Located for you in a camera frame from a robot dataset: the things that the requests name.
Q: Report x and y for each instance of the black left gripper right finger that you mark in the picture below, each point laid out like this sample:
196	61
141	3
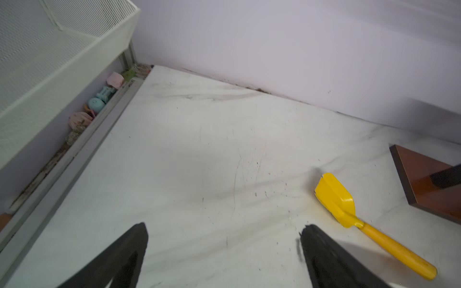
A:
331	266

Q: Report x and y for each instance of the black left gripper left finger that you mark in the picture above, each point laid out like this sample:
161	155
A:
118	266

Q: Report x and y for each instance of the yellow plastic toy shovel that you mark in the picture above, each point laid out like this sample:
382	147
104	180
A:
339	202

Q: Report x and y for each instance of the brown wooden tiered stand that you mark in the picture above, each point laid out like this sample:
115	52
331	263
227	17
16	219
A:
429	184

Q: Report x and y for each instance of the pink shell toy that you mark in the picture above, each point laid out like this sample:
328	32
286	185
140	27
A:
79	119

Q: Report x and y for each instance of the light blue round toy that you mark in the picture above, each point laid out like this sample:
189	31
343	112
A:
96	105

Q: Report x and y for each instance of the teal toy piece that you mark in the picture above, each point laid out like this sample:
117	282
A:
106	93

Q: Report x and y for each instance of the pink toy piece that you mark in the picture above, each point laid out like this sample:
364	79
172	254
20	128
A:
115	80

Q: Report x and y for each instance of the white mesh two-tier shelf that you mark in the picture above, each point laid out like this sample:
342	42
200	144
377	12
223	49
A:
50	51

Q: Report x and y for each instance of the aluminium frame rail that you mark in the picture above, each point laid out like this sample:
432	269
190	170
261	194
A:
35	213

